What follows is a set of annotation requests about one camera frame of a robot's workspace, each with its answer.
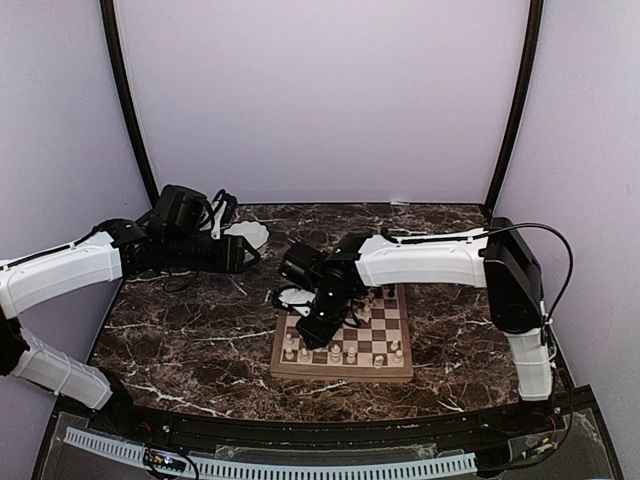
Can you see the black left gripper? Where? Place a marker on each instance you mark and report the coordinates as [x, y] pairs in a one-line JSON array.
[[230, 260]]

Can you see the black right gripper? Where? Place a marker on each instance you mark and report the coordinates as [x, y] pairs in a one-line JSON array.
[[321, 336]]

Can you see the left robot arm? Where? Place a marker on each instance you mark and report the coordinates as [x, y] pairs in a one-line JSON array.
[[184, 230]]

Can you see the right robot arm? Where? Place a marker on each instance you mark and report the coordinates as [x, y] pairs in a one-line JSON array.
[[495, 258]]

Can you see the wooden chess board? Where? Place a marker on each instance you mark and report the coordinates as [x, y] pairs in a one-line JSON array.
[[387, 322]]

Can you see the white bowl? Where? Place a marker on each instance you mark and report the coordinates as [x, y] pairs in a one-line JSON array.
[[254, 232]]

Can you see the black front rail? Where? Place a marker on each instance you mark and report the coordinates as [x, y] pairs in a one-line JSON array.
[[204, 433]]

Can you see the white slotted cable duct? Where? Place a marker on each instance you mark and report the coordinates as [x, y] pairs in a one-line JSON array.
[[255, 463]]

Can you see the left black frame post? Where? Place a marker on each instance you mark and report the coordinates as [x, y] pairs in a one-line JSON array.
[[128, 109]]

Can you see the black frame post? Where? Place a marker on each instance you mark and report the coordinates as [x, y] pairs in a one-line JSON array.
[[128, 109], [521, 89]]

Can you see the right black frame post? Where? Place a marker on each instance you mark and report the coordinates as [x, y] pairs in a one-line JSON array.
[[521, 89]]

